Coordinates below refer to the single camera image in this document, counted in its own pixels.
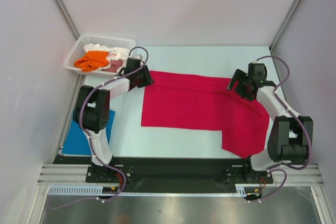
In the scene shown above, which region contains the left aluminium frame post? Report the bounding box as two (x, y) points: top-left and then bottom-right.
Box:
(52, 0), (80, 40)

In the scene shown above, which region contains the folded blue t shirt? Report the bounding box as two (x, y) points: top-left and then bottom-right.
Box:
(61, 108), (116, 156)

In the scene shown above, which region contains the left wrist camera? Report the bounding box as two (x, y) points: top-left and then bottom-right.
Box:
(132, 54), (143, 60)

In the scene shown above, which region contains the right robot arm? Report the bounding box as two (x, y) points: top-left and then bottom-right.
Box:
(227, 62), (313, 184)

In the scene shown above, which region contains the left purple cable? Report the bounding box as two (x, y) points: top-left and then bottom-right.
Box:
(48, 47), (151, 210)

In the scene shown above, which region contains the white plastic basket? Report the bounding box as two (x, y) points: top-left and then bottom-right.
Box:
(64, 34), (136, 78)

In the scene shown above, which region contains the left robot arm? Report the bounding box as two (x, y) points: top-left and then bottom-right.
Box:
(73, 58), (154, 183)

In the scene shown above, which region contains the white slotted cable duct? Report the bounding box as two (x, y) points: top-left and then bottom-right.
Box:
(49, 185), (262, 197)

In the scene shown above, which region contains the aluminium frame post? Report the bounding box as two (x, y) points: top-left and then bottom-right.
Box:
(269, 0), (303, 53)
(52, 0), (80, 40)

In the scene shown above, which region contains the orange t shirt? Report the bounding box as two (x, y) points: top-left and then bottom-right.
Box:
(73, 51), (110, 72)

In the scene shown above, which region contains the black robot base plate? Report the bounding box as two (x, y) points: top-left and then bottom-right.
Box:
(53, 156), (286, 190)

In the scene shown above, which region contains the red t shirt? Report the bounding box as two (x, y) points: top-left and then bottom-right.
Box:
(141, 71), (270, 158)

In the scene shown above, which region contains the right aluminium frame post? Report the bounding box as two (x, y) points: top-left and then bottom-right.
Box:
(269, 0), (303, 53)

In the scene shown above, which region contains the white t shirt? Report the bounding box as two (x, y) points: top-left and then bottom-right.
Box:
(83, 44), (129, 72)

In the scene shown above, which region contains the maroon t shirt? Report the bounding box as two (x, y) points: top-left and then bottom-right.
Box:
(107, 60), (123, 73)

